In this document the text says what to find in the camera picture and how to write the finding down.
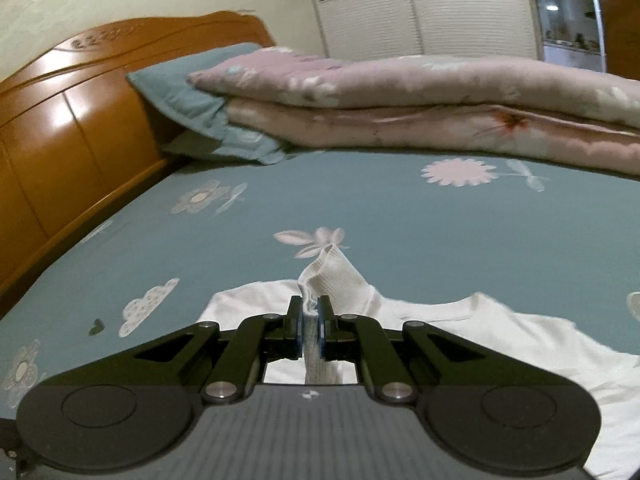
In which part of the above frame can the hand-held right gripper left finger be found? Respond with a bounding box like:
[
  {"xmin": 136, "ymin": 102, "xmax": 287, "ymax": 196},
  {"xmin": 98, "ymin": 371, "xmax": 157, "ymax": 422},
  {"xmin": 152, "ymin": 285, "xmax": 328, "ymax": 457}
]
[{"xmin": 132, "ymin": 295, "xmax": 305, "ymax": 406}]

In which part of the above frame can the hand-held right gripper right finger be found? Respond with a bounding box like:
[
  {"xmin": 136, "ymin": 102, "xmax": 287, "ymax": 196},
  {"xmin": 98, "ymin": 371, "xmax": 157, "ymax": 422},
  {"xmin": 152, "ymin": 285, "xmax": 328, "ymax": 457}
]
[{"xmin": 317, "ymin": 295, "xmax": 490, "ymax": 406}]

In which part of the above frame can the white bear print sweatshirt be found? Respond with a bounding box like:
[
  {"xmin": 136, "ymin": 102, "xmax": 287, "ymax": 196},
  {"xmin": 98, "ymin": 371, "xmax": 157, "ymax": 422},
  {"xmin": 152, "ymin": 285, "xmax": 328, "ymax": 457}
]
[{"xmin": 197, "ymin": 245, "xmax": 640, "ymax": 480}]

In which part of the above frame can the bed with teal floral sheet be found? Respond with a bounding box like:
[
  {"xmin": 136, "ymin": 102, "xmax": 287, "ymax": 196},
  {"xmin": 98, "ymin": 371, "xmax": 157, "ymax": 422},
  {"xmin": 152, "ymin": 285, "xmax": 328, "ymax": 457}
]
[{"xmin": 0, "ymin": 150, "xmax": 640, "ymax": 412}]

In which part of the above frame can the pink floral quilt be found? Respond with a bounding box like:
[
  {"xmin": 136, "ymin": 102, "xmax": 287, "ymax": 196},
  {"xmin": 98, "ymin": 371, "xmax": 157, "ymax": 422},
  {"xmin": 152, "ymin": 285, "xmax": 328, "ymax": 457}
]
[{"xmin": 187, "ymin": 46, "xmax": 640, "ymax": 177}]

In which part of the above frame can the wooden headboard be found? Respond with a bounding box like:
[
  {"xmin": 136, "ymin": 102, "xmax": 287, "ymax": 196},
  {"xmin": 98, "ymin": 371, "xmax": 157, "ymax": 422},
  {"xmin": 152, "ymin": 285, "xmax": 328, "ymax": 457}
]
[{"xmin": 0, "ymin": 10, "xmax": 279, "ymax": 312}]

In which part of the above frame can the white slatted wardrobe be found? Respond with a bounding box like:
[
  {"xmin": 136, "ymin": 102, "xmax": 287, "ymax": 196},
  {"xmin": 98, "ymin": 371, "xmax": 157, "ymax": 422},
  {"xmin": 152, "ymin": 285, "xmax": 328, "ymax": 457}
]
[{"xmin": 302, "ymin": 0, "xmax": 544, "ymax": 62}]

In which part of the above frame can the doorway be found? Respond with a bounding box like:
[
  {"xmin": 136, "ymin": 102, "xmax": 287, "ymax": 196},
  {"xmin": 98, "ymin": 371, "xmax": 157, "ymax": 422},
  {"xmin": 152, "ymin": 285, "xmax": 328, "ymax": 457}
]
[{"xmin": 527, "ymin": 0, "xmax": 607, "ymax": 69}]

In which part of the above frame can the wooden door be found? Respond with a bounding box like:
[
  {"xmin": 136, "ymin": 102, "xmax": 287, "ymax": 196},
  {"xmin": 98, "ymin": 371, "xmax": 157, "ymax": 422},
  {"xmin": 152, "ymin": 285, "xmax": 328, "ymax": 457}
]
[{"xmin": 587, "ymin": 0, "xmax": 640, "ymax": 82}]

